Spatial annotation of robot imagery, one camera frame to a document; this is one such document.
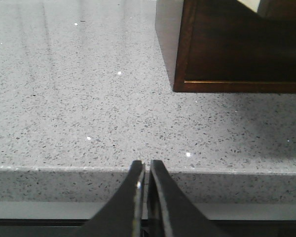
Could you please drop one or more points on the dark wooden drawer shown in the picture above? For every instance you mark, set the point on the dark wooden drawer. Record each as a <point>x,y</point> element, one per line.
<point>232,43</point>

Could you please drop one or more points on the cream plastic storage box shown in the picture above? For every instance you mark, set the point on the cream plastic storage box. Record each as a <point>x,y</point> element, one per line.
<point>251,4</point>

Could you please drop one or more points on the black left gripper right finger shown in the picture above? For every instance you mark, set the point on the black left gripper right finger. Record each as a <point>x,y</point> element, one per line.
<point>170,212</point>

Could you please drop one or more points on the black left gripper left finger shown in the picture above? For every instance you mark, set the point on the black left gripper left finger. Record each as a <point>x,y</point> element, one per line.
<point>121,215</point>

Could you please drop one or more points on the dark wooden drawer cabinet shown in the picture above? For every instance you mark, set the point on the dark wooden drawer cabinet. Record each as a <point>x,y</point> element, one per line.
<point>181,84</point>

